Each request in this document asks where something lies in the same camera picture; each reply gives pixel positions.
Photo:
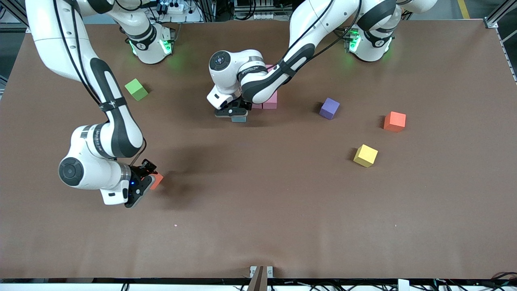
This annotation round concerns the paper table cover sheet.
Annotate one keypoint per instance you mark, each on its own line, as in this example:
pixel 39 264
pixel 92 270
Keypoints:
pixel 258 210

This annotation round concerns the aluminium frame profile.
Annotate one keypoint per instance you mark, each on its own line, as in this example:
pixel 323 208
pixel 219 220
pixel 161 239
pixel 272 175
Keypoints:
pixel 20 18
pixel 494 20

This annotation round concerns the small metal bracket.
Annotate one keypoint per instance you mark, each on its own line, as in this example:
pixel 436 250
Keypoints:
pixel 270 271

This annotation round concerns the pink notched foam block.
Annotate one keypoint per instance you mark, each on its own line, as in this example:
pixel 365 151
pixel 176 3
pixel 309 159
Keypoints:
pixel 271 102

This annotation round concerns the purple foam block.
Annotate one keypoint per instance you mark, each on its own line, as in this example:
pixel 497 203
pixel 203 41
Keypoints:
pixel 329 108

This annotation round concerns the yellow foam block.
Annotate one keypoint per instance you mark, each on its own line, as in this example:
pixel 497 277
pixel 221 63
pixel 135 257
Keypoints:
pixel 365 155

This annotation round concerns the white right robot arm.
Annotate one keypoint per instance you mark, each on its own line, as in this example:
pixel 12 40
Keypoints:
pixel 70 171

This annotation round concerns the grey camera mount pole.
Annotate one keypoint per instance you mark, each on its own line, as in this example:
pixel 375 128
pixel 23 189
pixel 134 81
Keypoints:
pixel 258 281

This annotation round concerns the orange foam block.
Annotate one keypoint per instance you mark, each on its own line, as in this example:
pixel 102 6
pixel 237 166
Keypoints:
pixel 157 180
pixel 394 122

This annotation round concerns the aluminium table edge rail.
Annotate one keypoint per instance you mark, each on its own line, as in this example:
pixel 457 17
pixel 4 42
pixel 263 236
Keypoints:
pixel 508 56

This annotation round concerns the white power strip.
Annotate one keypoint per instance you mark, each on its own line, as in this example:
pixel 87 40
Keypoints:
pixel 175 8

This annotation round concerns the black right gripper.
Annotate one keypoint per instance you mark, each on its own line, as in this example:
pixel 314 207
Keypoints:
pixel 139 173

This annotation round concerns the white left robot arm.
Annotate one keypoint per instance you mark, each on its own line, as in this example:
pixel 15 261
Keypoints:
pixel 219 60

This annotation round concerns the blue foam block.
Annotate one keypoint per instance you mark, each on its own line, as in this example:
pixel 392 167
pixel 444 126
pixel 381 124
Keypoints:
pixel 239 119

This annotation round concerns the green foam block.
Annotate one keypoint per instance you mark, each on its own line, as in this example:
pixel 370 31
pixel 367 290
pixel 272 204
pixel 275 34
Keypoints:
pixel 136 89

